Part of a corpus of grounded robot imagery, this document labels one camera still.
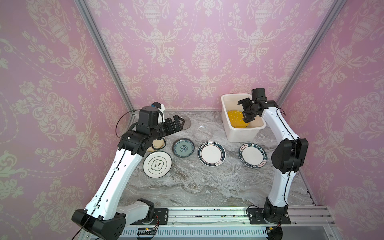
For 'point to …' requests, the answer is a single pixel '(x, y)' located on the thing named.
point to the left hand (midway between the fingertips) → (179, 124)
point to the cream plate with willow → (156, 143)
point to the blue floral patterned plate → (183, 147)
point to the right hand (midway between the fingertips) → (239, 107)
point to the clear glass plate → (203, 132)
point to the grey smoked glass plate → (187, 122)
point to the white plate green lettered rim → (253, 155)
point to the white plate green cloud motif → (157, 164)
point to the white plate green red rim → (211, 154)
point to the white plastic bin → (229, 102)
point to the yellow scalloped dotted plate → (236, 118)
